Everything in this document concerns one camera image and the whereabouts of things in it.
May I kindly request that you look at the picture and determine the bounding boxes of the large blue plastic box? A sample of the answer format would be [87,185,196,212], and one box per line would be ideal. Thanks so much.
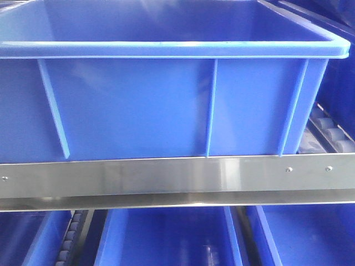
[1,1,350,163]

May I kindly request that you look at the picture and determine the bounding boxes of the lower middle blue crate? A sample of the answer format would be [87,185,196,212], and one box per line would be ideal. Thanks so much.
[94,207,249,265]

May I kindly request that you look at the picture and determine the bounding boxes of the blue crate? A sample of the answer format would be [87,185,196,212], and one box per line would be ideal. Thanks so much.
[94,207,249,265]
[274,0,355,111]
[1,211,72,265]
[246,204,354,265]

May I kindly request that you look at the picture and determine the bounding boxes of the front steel rack bar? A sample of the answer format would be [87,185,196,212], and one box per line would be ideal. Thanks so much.
[1,154,354,211]

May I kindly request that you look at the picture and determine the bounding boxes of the blue crate behind right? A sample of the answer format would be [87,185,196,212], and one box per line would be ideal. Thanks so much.
[274,0,355,111]

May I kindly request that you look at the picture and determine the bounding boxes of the lower right blue crate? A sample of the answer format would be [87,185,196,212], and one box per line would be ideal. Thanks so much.
[246,204,354,265]

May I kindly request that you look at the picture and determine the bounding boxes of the lower left blue crate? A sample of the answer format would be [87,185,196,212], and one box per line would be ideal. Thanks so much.
[1,211,72,265]

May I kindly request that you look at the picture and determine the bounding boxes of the far right roller rail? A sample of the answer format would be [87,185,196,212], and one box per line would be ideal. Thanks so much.
[297,103,354,154]

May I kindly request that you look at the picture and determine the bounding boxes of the roller rail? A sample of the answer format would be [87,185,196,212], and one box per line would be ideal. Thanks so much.
[297,103,354,154]
[55,210,88,266]

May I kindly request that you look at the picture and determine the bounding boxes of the far left roller rail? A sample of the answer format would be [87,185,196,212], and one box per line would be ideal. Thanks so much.
[55,210,88,266]

